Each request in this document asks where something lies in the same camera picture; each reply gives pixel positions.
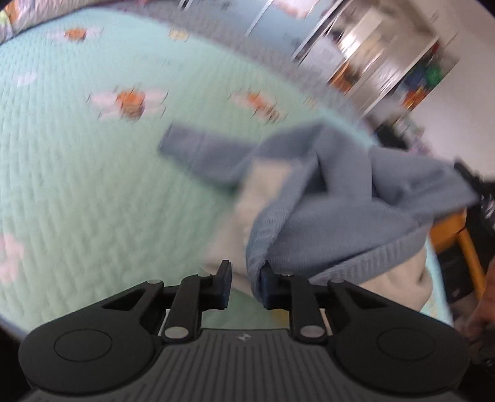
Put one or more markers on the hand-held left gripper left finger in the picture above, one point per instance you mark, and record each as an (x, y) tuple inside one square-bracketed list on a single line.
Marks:
[(226, 286)]

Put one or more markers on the mint green bee-print quilt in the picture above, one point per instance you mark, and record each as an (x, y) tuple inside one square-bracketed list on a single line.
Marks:
[(77, 174)]

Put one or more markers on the person's right hand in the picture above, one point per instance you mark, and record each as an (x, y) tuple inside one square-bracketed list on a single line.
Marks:
[(483, 313)]

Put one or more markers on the sliding door wardrobe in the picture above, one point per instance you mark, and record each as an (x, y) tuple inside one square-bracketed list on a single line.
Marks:
[(278, 23)]

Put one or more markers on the pile of colourful bags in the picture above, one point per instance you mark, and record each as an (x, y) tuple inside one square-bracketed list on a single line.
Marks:
[(421, 81)]

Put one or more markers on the black armchair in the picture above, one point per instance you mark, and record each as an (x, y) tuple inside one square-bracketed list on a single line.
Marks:
[(390, 137)]

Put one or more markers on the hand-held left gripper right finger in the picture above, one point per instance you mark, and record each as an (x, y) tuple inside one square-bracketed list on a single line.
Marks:
[(266, 288)]

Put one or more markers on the wooden desk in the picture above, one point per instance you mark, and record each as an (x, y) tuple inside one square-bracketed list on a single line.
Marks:
[(450, 232)]

